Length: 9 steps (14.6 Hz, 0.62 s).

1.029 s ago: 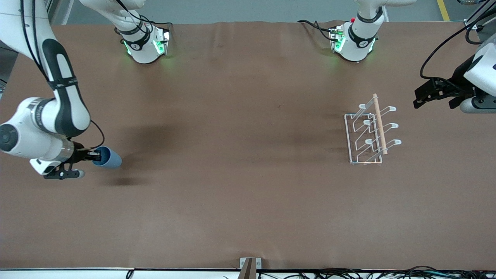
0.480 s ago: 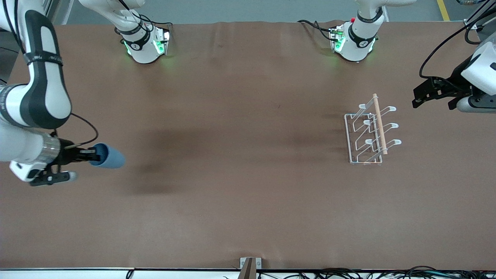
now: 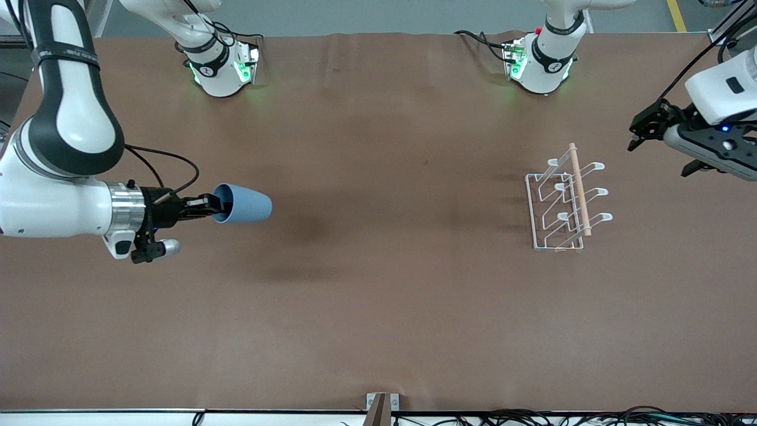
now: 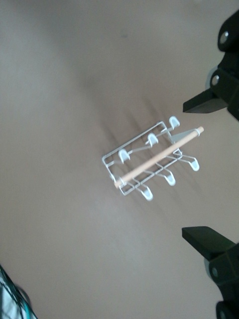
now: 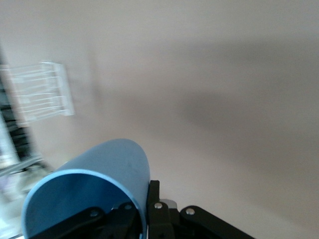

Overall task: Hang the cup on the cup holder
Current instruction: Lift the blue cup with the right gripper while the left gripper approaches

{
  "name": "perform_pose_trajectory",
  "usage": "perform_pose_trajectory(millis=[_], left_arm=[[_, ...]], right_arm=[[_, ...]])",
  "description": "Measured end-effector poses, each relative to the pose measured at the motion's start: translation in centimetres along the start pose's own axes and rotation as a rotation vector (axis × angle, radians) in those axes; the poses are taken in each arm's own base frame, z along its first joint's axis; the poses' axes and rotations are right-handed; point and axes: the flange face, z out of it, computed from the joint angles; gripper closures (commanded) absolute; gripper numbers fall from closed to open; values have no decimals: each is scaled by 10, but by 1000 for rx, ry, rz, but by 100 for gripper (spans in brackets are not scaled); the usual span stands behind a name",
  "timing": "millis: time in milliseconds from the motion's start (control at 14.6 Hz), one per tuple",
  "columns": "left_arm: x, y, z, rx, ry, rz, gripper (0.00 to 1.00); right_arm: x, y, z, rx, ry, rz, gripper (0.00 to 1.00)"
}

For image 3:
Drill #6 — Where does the blue plastic cup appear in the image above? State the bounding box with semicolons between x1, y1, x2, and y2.
212;183;273;225

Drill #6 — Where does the brown table cloth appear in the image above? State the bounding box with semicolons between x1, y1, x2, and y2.
0;31;757;413

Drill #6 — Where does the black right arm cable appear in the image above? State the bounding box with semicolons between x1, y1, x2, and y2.
123;144;200;199

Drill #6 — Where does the white wire cup holder rack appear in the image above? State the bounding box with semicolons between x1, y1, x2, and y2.
525;143;614;253

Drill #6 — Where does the aluminium frame post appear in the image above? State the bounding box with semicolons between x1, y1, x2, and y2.
0;0;36;49
707;0;757;47

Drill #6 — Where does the black base cable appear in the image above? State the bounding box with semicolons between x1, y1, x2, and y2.
212;21;264;49
454;30;510;63

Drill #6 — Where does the grey camera stand bracket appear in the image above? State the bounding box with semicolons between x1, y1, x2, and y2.
362;392;400;426

